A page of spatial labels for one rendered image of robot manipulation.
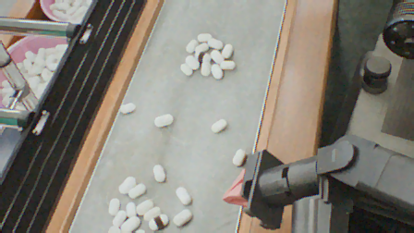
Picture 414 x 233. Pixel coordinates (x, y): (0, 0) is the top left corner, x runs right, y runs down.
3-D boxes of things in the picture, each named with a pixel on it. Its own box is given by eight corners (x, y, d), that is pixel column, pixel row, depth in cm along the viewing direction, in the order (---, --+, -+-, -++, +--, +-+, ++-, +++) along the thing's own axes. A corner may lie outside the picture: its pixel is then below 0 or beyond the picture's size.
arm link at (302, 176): (348, 160, 70) (322, 144, 67) (348, 209, 67) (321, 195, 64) (309, 170, 75) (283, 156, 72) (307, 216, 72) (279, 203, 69)
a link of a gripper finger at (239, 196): (205, 202, 79) (249, 192, 73) (217, 163, 83) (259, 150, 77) (237, 222, 82) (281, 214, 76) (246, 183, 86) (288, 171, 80)
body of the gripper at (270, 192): (239, 212, 72) (279, 203, 67) (254, 150, 78) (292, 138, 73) (270, 232, 75) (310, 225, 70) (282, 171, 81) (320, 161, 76)
